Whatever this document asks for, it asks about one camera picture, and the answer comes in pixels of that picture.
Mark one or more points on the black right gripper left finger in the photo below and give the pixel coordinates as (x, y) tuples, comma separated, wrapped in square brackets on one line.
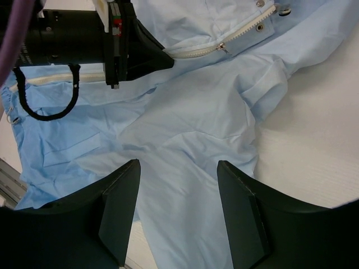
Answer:
[(89, 228)]

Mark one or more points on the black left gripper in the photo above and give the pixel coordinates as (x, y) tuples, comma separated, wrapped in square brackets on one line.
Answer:
[(130, 51)]

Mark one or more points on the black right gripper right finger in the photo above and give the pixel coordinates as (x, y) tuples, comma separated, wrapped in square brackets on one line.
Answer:
[(269, 229)]

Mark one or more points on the light blue zip jacket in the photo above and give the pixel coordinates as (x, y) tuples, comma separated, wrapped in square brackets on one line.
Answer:
[(232, 62)]

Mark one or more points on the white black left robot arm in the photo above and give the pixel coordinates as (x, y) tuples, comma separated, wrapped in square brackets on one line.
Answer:
[(62, 37)]

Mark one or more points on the aluminium rail front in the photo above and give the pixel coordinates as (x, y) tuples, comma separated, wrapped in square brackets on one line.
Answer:
[(12, 188)]

